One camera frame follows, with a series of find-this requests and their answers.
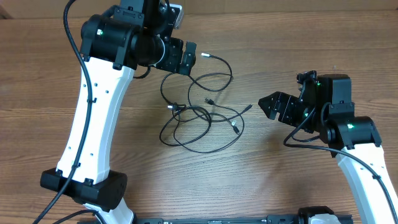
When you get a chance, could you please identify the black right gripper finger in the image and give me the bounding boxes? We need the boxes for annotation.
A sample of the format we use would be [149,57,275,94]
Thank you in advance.
[262,106,277,120]
[258,91,280,108]

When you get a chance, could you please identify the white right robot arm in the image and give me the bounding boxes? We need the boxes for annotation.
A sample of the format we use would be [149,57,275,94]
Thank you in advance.
[258,71,397,223]

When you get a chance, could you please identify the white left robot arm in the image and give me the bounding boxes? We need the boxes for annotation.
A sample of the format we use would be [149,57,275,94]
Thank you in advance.
[40,1,197,223]

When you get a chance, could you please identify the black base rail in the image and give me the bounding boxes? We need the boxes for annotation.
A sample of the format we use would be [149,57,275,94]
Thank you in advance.
[134,215,304,224]

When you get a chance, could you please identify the thin black usb cable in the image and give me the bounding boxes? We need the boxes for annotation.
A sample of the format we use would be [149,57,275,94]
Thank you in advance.
[172,98,253,124]

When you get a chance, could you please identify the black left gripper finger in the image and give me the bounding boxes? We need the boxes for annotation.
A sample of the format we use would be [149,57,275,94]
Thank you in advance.
[178,57,195,76]
[184,41,197,59]

